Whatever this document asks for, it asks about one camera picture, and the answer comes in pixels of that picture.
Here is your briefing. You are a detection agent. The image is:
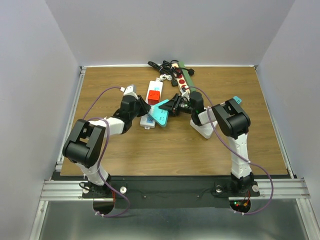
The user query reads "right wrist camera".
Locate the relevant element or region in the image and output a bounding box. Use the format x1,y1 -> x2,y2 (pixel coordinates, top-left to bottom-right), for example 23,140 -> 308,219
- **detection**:
180,87 -> 190,100

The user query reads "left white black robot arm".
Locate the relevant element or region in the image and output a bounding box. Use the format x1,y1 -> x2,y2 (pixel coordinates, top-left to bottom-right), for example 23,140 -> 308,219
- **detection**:
62,95 -> 151,197

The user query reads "black bundled power cable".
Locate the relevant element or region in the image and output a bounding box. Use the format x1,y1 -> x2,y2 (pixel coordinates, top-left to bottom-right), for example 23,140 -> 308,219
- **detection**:
147,60 -> 177,87

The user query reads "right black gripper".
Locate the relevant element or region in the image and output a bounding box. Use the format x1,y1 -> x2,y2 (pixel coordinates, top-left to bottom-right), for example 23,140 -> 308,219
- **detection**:
159,93 -> 195,117

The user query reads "teal triangular power strip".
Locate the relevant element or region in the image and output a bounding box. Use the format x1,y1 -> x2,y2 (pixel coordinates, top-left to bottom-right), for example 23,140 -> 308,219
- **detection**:
148,99 -> 169,128

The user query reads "aluminium table edge rail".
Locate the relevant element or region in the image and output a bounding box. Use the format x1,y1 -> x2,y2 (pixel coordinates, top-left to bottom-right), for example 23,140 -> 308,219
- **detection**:
55,66 -> 87,172

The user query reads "beige red-socket power strip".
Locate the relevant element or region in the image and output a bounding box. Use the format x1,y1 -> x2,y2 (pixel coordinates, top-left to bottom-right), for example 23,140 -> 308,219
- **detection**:
171,61 -> 190,90

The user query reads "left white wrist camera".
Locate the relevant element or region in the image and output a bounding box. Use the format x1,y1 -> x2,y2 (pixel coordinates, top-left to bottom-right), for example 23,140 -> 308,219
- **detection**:
120,84 -> 138,99

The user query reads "green power strip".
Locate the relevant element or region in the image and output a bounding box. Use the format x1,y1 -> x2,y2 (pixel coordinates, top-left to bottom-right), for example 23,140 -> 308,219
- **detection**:
178,61 -> 197,92

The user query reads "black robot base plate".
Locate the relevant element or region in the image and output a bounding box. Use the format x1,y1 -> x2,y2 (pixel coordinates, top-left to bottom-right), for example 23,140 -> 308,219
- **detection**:
79,176 -> 260,212

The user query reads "white triangular power strip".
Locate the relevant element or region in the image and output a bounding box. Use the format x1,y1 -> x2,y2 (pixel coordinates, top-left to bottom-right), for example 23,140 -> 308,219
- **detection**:
190,119 -> 218,139

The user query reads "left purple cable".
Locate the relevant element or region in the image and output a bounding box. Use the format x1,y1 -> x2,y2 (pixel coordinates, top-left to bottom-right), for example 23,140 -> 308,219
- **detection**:
82,86 -> 131,218

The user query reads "red cube plug adapter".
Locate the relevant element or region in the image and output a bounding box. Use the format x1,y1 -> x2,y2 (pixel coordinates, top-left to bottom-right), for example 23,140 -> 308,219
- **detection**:
147,90 -> 161,106

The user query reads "white multicolour power strip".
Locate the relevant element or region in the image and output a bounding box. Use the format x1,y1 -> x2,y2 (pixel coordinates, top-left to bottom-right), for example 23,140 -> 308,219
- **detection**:
140,80 -> 163,130

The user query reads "purple cable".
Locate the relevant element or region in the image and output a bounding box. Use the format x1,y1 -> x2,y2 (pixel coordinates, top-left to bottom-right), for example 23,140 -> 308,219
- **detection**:
82,86 -> 131,218
187,86 -> 273,216

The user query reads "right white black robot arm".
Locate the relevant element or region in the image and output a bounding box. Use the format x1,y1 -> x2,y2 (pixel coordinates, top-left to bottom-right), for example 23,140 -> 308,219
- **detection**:
158,91 -> 254,195

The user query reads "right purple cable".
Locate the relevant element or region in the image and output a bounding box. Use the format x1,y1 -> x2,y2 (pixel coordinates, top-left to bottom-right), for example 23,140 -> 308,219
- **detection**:
187,86 -> 273,216

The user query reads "small teal power strip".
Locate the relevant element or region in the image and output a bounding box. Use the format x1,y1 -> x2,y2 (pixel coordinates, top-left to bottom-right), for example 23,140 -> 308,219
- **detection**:
233,96 -> 242,104

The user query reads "front aluminium frame rail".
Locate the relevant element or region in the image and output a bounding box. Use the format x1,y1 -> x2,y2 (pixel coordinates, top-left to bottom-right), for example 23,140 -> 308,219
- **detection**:
40,180 -> 83,201

